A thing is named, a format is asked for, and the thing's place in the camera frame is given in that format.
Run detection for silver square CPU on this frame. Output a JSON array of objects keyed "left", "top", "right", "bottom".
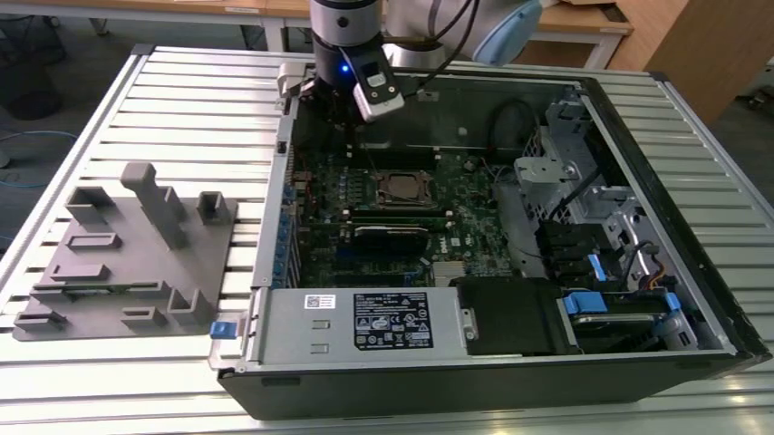
[{"left": 386, "top": 175, "right": 425, "bottom": 200}]

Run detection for metal CPU socket cover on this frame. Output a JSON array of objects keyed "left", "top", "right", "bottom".
[{"left": 378, "top": 170, "right": 438, "bottom": 208}]

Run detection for black graphics card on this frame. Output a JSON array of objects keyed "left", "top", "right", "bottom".
[{"left": 353, "top": 225, "right": 433, "bottom": 264}]

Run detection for green motherboard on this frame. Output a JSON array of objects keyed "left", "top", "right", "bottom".
[{"left": 289, "top": 147, "right": 532, "bottom": 290}]

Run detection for silver finned heat sink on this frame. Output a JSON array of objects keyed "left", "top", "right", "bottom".
[{"left": 433, "top": 259, "right": 469, "bottom": 278}]

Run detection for black office chair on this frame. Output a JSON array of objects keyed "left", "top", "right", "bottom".
[{"left": 0, "top": 13, "right": 69, "bottom": 122}]

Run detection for grey plastic parts rack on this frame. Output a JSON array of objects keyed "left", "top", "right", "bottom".
[{"left": 10, "top": 161, "right": 241, "bottom": 342}]

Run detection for black plastic connector block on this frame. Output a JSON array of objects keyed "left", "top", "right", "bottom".
[{"left": 536, "top": 220, "right": 616, "bottom": 285}]

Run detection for silver power supply unit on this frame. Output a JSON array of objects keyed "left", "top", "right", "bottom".
[{"left": 245, "top": 285, "right": 472, "bottom": 363}]

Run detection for wooden cabinet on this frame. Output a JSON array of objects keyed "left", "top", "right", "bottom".
[{"left": 622, "top": 0, "right": 774, "bottom": 126}]

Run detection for green RAM stick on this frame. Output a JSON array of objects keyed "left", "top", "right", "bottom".
[{"left": 59, "top": 284, "right": 149, "bottom": 295}]

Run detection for silver hard disk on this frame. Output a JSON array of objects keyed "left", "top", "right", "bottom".
[{"left": 572, "top": 314, "right": 660, "bottom": 330}]

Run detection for black and grey PC case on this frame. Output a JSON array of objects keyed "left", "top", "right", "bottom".
[{"left": 207, "top": 62, "right": 774, "bottom": 421}]

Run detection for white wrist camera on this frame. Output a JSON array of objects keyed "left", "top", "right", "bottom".
[{"left": 353, "top": 43, "right": 408, "bottom": 122}]

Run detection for black looped cable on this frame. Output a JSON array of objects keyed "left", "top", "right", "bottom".
[{"left": 486, "top": 96, "right": 537, "bottom": 153}]

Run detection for wooden desk white frame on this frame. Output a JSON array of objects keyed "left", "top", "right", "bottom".
[
  {"left": 281, "top": 0, "right": 636, "bottom": 69},
  {"left": 0, "top": 0, "right": 286, "bottom": 53}
]

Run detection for silver metal drive bracket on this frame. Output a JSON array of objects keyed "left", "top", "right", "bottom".
[{"left": 513, "top": 155, "right": 584, "bottom": 194}]

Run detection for blue floor cable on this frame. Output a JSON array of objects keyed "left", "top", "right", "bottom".
[{"left": 0, "top": 129, "right": 81, "bottom": 191}]

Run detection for black straight cable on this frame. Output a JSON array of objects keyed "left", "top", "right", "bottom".
[{"left": 546, "top": 165, "right": 604, "bottom": 230}]

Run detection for blue disk carrier handle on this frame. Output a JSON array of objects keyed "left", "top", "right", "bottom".
[{"left": 560, "top": 291, "right": 610, "bottom": 314}]

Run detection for coloured power wires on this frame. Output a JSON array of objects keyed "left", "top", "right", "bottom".
[{"left": 640, "top": 269, "right": 677, "bottom": 294}]

